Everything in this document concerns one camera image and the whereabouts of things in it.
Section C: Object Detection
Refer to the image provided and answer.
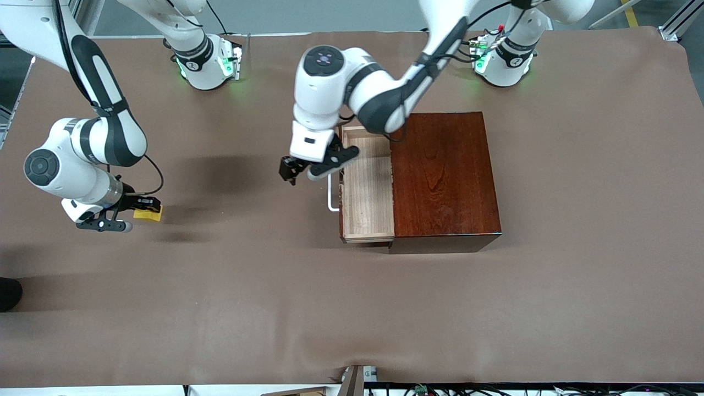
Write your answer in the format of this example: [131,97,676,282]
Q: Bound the brown table cover sheet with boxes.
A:
[0,26,704,386]

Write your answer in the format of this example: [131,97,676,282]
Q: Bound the yellow block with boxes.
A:
[133,205,164,223]

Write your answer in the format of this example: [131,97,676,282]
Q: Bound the dark red wooden cabinet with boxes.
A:
[388,112,502,255]

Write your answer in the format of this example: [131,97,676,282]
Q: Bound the aluminium profile bar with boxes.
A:
[659,0,704,42]

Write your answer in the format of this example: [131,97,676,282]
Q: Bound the wooden drawer with white handle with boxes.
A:
[327,125,397,244]

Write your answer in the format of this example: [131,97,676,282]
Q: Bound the black shoe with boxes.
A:
[0,277,23,313]

